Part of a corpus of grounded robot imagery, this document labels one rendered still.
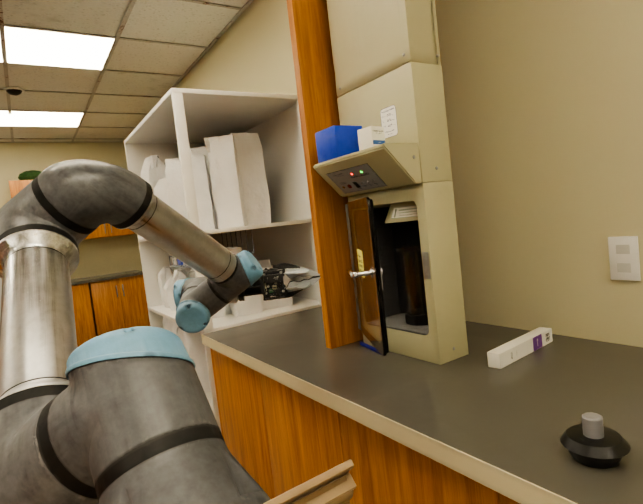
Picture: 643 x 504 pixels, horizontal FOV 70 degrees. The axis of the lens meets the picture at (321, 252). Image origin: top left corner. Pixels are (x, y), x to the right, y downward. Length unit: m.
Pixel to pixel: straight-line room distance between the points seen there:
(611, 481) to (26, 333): 0.80
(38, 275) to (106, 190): 0.16
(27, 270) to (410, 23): 1.00
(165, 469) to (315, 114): 1.21
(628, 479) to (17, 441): 0.76
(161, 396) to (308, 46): 1.25
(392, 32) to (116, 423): 1.11
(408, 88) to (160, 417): 1.00
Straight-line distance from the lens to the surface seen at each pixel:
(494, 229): 1.60
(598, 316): 1.48
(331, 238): 1.45
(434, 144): 1.24
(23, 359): 0.64
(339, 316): 1.48
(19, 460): 0.54
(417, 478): 1.03
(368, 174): 1.24
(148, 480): 0.43
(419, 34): 1.30
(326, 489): 0.39
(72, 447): 0.50
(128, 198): 0.81
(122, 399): 0.46
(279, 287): 1.14
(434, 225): 1.21
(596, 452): 0.82
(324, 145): 1.34
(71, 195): 0.79
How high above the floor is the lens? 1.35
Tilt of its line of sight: 4 degrees down
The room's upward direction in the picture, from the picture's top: 7 degrees counter-clockwise
